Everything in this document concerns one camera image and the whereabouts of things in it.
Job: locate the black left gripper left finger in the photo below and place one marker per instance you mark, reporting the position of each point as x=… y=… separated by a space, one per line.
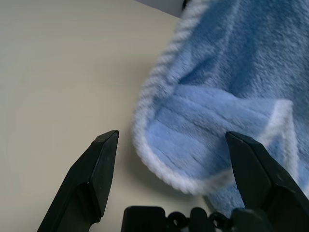
x=91 y=169

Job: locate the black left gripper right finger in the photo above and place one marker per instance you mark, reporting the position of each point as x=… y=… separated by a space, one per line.
x=260 y=174

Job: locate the light blue white-trimmed towel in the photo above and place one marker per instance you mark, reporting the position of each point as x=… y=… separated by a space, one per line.
x=229 y=72

